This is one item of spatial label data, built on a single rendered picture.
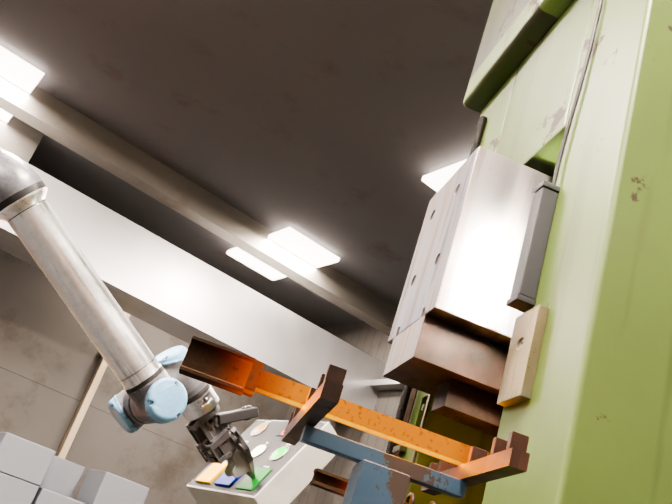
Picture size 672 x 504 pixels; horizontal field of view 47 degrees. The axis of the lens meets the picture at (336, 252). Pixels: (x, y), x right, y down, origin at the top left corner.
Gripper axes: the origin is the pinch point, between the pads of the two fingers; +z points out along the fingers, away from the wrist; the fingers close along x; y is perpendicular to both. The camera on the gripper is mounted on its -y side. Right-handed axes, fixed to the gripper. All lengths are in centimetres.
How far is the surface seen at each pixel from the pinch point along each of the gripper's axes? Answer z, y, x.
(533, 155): -35, -73, 60
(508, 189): -34, -58, 62
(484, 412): 0, -24, 58
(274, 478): 2.0, -0.6, 7.0
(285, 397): -45, 30, 87
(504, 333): -13, -33, 64
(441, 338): -17, -25, 55
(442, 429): 8.4, -28.0, 37.7
